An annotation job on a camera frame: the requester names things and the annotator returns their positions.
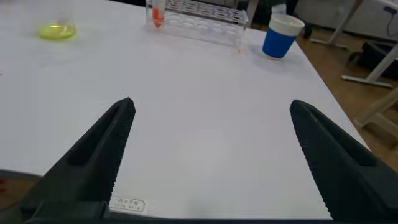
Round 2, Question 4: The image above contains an orange pigment test tube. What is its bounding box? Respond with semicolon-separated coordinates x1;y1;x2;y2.
151;0;166;29

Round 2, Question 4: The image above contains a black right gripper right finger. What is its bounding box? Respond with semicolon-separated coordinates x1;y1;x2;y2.
289;99;398;222

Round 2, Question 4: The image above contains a long white desk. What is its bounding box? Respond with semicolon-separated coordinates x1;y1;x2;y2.
310;0;398;90

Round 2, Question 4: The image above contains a clear glass beaker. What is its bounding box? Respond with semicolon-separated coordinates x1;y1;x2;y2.
29;0;78;40

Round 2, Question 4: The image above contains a clear acrylic test tube rack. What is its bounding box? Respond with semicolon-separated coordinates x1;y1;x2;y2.
145;0;249;50

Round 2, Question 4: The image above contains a blue white paper cup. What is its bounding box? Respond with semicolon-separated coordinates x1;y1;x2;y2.
262;12;305;60

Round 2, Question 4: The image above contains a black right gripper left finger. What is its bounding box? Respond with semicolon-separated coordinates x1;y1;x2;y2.
20;96;137;220

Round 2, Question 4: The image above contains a white label sticker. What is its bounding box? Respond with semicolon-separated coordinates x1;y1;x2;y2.
109;197;146;214

